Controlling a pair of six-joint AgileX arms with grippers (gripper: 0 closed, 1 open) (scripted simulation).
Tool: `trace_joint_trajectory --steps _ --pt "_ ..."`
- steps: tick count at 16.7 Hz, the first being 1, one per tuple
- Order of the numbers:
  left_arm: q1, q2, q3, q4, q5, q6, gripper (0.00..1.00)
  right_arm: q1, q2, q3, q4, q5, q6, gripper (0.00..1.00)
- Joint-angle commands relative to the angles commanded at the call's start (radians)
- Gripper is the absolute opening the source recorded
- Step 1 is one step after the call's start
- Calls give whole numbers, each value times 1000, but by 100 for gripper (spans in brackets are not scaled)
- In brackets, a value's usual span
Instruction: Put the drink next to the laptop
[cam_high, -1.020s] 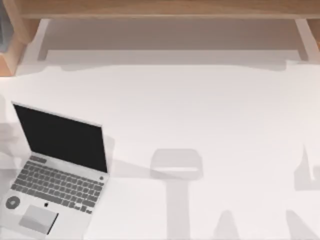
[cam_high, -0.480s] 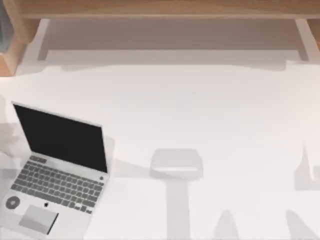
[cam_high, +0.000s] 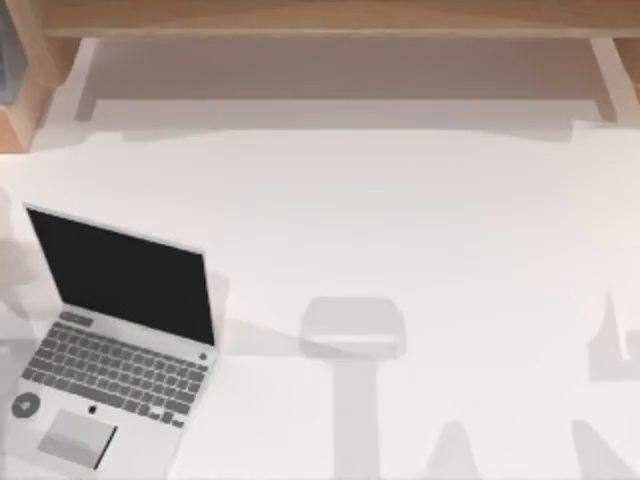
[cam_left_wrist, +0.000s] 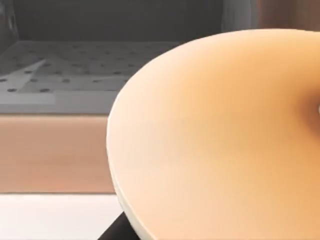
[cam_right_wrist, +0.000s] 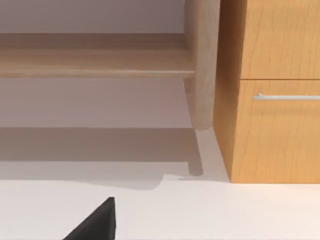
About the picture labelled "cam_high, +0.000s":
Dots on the wooden shelf unit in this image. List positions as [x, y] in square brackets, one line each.
[320, 20]

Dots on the silver open laptop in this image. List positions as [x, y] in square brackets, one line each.
[115, 350]

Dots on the grey cabinet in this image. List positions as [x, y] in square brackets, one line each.
[10, 55]

